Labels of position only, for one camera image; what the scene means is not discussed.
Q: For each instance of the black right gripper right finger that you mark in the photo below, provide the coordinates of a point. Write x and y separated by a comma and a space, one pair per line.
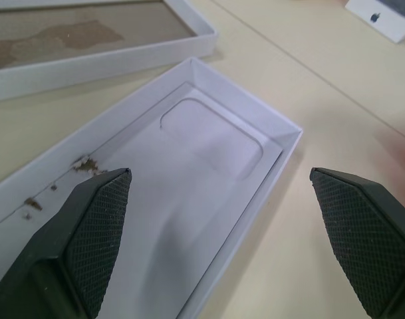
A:
371, 239

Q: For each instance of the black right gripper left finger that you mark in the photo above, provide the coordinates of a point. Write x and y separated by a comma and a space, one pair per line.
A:
56, 259

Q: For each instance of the white phone box base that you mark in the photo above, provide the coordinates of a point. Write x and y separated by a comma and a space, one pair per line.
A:
205, 166

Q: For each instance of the white phone box lid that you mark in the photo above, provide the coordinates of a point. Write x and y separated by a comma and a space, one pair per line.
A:
89, 66

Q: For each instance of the small white logo box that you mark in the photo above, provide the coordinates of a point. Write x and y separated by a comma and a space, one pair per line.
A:
388, 26

